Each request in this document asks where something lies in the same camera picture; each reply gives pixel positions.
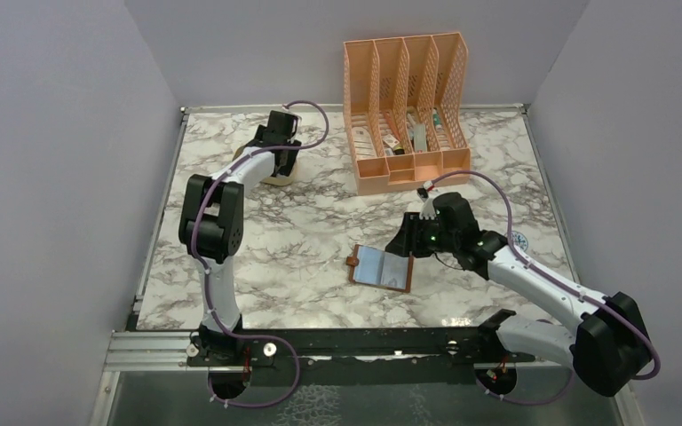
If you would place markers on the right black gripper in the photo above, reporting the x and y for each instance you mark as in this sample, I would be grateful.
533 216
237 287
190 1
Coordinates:
408 240

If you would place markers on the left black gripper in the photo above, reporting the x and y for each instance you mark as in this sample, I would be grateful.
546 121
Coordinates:
284 169

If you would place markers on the brown leather card holder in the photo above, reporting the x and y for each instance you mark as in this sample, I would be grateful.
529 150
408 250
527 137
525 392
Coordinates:
378 269

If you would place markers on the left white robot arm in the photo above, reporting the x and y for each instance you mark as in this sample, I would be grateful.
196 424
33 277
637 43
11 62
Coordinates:
211 225

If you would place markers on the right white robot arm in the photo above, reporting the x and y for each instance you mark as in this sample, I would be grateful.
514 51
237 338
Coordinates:
603 339

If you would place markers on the tan oval card tray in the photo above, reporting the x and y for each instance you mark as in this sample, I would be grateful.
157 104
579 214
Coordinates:
282 175

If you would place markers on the small box in organizer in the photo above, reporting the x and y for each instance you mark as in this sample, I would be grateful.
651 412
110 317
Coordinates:
392 146

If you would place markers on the green white tube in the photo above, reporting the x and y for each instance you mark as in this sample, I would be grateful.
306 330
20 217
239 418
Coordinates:
436 121

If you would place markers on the orange plastic file organizer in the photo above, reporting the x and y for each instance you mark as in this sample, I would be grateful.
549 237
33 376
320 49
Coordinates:
392 83

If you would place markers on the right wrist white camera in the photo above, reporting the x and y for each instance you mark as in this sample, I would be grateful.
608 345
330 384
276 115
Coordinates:
428 211

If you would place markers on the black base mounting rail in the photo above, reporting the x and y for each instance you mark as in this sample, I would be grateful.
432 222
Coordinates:
348 356

